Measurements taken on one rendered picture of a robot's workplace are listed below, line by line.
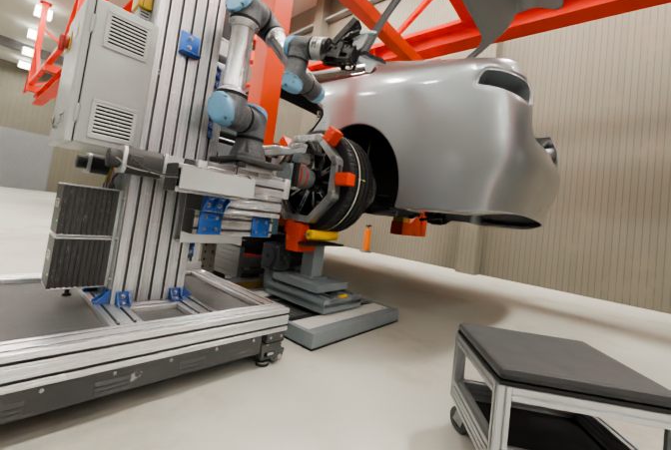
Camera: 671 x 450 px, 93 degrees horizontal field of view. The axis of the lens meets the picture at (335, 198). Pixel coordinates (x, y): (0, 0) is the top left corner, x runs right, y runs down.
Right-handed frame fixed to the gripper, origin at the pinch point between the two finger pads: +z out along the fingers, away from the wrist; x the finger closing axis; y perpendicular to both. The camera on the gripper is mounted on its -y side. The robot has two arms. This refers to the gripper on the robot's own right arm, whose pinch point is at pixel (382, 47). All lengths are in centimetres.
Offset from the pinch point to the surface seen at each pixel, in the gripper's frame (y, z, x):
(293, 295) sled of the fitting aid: 103, -45, -92
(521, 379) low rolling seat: 80, 57, -2
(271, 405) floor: 120, -6, -15
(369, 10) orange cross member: -157, -93, -167
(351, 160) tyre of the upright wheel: 16, -30, -80
